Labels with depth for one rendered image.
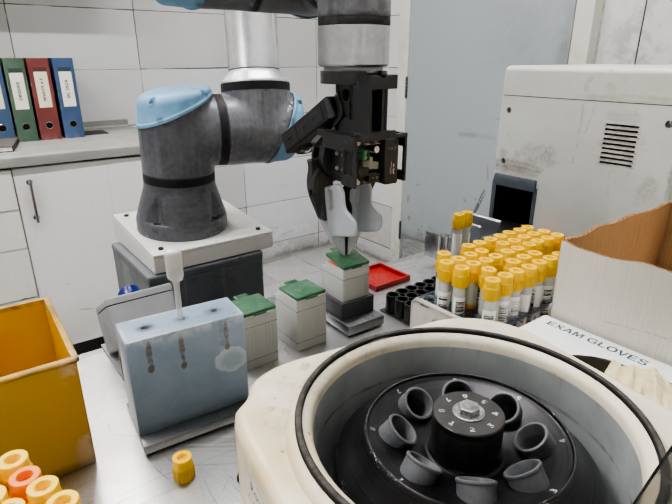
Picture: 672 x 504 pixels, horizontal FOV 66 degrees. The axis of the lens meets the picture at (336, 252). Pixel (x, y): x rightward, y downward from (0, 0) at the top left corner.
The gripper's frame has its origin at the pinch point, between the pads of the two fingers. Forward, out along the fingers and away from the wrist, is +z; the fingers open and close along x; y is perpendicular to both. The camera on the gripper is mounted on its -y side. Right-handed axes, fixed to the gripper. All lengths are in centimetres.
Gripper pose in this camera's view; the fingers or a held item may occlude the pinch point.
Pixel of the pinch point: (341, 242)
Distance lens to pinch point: 63.9
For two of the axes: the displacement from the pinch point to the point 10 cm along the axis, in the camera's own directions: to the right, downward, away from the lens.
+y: 5.7, 2.9, -7.7
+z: 0.0, 9.4, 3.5
